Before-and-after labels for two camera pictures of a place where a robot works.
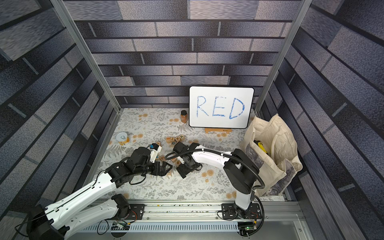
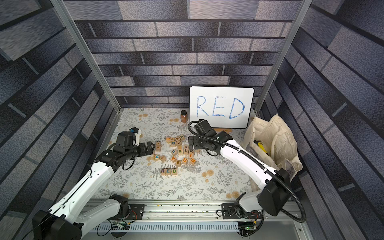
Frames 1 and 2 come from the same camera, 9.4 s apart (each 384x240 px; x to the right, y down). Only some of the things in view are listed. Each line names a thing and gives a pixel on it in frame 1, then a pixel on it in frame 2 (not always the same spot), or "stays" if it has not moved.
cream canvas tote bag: x=274 y=143 stays
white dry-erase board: x=220 y=107 stays
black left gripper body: x=155 y=169 -> x=143 y=150
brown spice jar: x=184 y=116 stays
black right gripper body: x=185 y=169 -> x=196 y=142
